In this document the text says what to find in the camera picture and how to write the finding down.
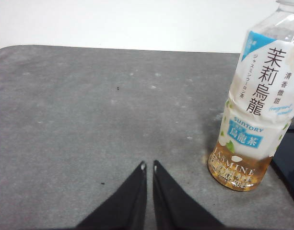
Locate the dark blue tray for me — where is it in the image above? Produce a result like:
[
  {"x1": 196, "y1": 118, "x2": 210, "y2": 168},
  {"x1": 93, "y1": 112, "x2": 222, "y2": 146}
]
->
[{"x1": 271, "y1": 128, "x2": 294, "y2": 209}]

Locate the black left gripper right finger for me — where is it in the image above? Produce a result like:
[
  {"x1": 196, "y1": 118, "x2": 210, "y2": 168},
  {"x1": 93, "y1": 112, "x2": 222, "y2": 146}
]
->
[{"x1": 153, "y1": 160, "x2": 224, "y2": 230}]

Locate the jasmine tea bottle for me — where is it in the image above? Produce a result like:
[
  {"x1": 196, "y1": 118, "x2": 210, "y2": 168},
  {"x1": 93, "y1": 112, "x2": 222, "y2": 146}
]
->
[{"x1": 207, "y1": 0, "x2": 294, "y2": 192}]

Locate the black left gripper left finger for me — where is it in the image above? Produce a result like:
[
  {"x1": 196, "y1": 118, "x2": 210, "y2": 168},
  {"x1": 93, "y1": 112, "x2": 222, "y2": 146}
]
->
[{"x1": 74, "y1": 161, "x2": 148, "y2": 230}]

